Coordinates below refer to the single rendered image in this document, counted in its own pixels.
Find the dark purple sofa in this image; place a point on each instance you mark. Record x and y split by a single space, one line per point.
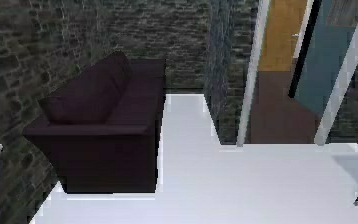
100 133

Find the yellow room door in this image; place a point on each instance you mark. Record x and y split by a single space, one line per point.
280 33

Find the teal room door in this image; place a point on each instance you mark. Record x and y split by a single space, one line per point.
323 63

